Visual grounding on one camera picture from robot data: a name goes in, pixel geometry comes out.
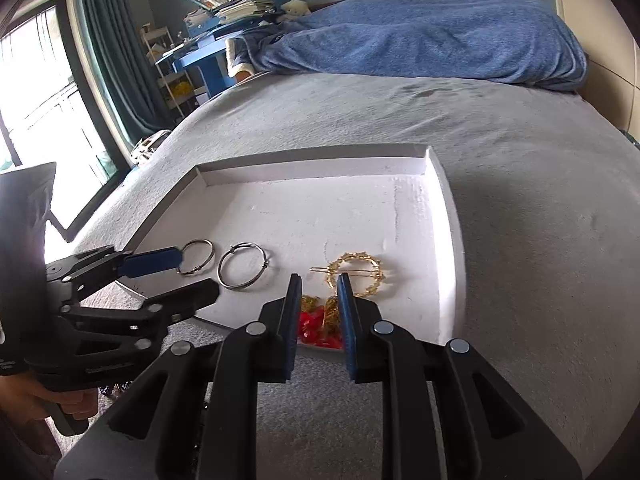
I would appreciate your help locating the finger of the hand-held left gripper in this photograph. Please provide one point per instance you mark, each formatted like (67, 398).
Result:
(150, 262)
(180, 300)

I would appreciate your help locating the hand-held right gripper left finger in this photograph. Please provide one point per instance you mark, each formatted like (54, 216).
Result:
(292, 325)

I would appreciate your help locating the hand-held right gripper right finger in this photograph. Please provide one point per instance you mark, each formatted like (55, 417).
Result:
(348, 325)

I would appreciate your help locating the red and gold bead jewelry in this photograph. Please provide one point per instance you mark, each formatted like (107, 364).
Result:
(312, 326)

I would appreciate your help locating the white foam tray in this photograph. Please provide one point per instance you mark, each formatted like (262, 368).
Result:
(300, 210)

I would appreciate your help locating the person's left forearm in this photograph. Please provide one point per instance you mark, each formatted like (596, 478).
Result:
(20, 450)

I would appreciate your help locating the person's left hand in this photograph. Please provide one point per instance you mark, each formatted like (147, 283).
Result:
(30, 400)

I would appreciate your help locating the gold round hair clip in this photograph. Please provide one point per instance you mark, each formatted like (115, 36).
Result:
(356, 257)

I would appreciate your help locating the white slatted object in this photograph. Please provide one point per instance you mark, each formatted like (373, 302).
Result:
(149, 146)

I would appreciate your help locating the black framed window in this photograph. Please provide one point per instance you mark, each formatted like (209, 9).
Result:
(30, 85)

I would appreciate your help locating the yellow packets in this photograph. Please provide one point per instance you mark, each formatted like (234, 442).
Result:
(181, 89)

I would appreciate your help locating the white storage cart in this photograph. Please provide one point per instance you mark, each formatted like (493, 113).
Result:
(167, 60)

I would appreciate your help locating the blue desk shelf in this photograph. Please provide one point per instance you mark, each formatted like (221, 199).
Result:
(200, 62)

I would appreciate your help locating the grey bed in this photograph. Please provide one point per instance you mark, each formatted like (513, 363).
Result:
(525, 185)

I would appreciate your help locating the teal curtain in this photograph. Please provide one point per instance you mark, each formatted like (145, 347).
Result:
(115, 35)

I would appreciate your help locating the stack of papers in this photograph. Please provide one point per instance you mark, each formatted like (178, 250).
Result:
(247, 9)

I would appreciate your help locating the white plush toy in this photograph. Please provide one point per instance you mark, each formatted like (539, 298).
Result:
(295, 8)

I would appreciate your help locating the blue fleece blanket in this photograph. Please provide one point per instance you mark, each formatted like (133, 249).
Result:
(425, 35)

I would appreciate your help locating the beige padded headboard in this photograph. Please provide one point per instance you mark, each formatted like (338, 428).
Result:
(600, 35)

